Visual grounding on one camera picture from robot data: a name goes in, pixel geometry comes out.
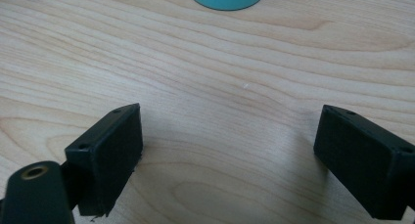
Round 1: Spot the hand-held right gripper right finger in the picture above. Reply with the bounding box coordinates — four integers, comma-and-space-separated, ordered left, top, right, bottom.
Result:
313, 104, 415, 221

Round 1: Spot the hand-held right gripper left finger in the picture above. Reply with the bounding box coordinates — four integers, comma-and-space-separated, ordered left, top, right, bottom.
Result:
64, 102, 144, 217

